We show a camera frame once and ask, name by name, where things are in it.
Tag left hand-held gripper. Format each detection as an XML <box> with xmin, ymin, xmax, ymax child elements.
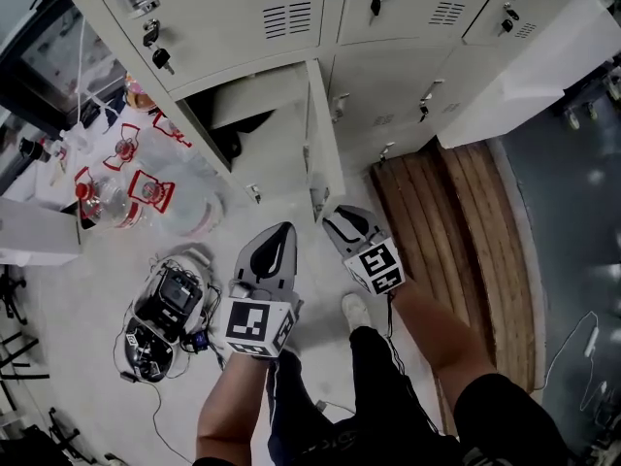
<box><xmin>222</xmin><ymin>220</ymin><xmax>305</xmax><ymax>359</ymax></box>

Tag person's white shoe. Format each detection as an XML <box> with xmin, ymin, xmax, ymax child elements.
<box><xmin>341</xmin><ymin>292</ymin><xmax>373</xmax><ymax>332</ymax></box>

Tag black floor cable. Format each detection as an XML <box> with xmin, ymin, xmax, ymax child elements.
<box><xmin>120</xmin><ymin>371</ymin><xmax>196</xmax><ymax>465</ymax></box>

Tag person's black trousers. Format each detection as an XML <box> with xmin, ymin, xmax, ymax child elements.
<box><xmin>265</xmin><ymin>325</ymin><xmax>463</xmax><ymax>466</ymax></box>

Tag white cable with adapter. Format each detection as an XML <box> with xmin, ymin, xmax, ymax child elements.
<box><xmin>541</xmin><ymin>310</ymin><xmax>603</xmax><ymax>410</ymax></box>

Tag black chair base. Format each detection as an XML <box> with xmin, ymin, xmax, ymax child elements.
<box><xmin>0</xmin><ymin>263</ymin><xmax>29</xmax><ymax>327</ymax></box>

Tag small white box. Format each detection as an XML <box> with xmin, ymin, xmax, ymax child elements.
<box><xmin>0</xmin><ymin>196</ymin><xmax>82</xmax><ymax>267</ymax></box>

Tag white cord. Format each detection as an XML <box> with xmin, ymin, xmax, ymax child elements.
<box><xmin>71</xmin><ymin>16</ymin><xmax>123</xmax><ymax>125</ymax></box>

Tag person's right forearm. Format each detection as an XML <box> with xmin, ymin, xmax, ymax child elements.
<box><xmin>389</xmin><ymin>279</ymin><xmax>487</xmax><ymax>393</ymax></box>

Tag clear water bottle red label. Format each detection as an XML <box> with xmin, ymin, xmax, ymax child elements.
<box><xmin>127</xmin><ymin>161</ymin><xmax>228</xmax><ymax>238</ymax></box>
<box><xmin>151</xmin><ymin>109</ymin><xmax>217</xmax><ymax>177</ymax></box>
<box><xmin>72</xmin><ymin>165</ymin><xmax>147</xmax><ymax>233</ymax></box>
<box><xmin>100</xmin><ymin>122</ymin><xmax>162</xmax><ymax>175</ymax></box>

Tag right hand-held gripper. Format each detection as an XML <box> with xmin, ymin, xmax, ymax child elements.
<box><xmin>321</xmin><ymin>204</ymin><xmax>406</xmax><ymax>297</ymax></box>

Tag black framed glass cabinet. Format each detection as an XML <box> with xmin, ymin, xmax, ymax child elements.
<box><xmin>0</xmin><ymin>0</ymin><xmax>128</xmax><ymax>126</ymax></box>

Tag orange snack packet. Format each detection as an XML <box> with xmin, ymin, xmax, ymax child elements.
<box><xmin>122</xmin><ymin>72</ymin><xmax>157</xmax><ymax>113</ymax></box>

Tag person's left forearm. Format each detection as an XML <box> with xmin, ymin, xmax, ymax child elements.
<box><xmin>195</xmin><ymin>349</ymin><xmax>288</xmax><ymax>463</ymax></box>

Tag person's black shirt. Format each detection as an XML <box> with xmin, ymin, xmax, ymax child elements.
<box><xmin>454</xmin><ymin>371</ymin><xmax>579</xmax><ymax>466</ymax></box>

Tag single grey locker door panel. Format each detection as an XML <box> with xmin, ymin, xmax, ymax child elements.
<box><xmin>304</xmin><ymin>59</ymin><xmax>347</xmax><ymax>223</ymax></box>

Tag white headset with black electronics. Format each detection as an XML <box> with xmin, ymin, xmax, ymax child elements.
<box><xmin>132</xmin><ymin>253</ymin><xmax>217</xmax><ymax>333</ymax></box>

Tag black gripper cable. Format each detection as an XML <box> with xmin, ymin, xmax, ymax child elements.
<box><xmin>384</xmin><ymin>292</ymin><xmax>441</xmax><ymax>434</ymax></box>

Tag white shell with black parts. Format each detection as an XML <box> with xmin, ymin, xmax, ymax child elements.
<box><xmin>114</xmin><ymin>316</ymin><xmax>189</xmax><ymax>384</ymax></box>

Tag wooden slatted pallet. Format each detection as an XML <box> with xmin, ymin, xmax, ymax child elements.
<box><xmin>370</xmin><ymin>138</ymin><xmax>539</xmax><ymax>437</ymax></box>

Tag bank of grey locker doors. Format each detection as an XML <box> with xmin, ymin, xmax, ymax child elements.
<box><xmin>60</xmin><ymin>0</ymin><xmax>604</xmax><ymax>223</ymax></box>

